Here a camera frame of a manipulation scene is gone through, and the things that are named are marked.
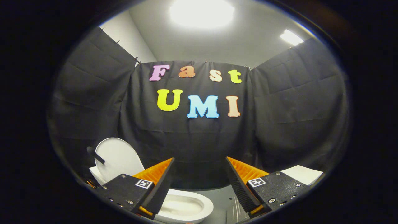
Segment black backdrop cloth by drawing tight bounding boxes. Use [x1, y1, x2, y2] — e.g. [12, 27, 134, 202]
[47, 26, 350, 190]

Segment white toilet lid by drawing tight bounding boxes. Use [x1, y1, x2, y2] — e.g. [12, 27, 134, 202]
[94, 138, 146, 183]

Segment large round ceiling light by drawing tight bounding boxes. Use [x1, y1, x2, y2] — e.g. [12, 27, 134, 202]
[169, 0, 235, 29]

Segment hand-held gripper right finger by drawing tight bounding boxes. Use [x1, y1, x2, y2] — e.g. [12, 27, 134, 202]
[225, 156, 313, 218]

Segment small rectangular ceiling light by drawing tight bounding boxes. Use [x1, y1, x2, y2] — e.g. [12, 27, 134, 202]
[280, 29, 304, 46]

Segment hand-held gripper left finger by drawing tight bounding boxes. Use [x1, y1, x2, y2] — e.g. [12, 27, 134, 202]
[93, 157, 175, 220]

